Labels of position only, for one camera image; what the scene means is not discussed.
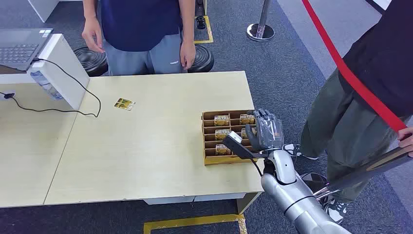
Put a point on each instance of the person's hand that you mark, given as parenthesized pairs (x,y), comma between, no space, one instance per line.
(406,140)

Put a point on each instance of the person's left hand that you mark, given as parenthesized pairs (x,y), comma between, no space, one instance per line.
(187,55)

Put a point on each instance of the person's right hand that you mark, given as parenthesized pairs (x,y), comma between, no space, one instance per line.
(92,34)

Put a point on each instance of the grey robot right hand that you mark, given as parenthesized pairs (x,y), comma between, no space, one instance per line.
(269,132)

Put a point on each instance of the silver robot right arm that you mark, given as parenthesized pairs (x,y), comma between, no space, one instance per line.
(285,189)

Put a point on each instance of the person's right forearm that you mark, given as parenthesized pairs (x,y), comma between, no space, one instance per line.
(89,9)

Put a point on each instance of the person's left forearm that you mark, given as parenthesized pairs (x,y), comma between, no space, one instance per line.
(187,19)

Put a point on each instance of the hotel key card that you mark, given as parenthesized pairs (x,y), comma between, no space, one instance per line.
(222,120)
(246,119)
(222,134)
(223,149)
(243,133)

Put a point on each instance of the person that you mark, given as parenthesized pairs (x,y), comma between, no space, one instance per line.
(371,64)
(142,25)

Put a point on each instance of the cardboard card holder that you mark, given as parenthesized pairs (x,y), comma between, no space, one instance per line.
(209,160)

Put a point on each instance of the yellow hotel card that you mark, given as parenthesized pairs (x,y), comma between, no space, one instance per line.
(124,104)

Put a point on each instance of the black round stool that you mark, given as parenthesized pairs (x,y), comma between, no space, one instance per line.
(202,59)
(92,59)

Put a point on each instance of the yellow floor tape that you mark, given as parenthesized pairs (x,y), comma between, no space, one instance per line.
(208,32)
(193,222)

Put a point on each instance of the black white sneaker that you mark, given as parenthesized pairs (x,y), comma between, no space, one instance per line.
(335,210)
(295,150)

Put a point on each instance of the black wheeled base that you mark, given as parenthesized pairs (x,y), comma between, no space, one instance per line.
(200,17)

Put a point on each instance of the white stand box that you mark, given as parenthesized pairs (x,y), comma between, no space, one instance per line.
(64,68)

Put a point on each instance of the dark long stick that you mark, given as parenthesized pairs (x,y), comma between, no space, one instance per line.
(364,171)

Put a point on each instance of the white cabinet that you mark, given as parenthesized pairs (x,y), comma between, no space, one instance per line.
(43,8)

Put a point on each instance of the clear water bottle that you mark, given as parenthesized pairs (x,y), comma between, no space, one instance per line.
(46,85)

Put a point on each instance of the grey laptop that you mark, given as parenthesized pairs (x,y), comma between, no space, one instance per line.
(17,48)

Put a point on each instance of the red barrier belt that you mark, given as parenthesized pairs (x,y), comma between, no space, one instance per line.
(348,77)

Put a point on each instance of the chrome stanchion post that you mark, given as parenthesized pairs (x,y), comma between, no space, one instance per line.
(260,30)

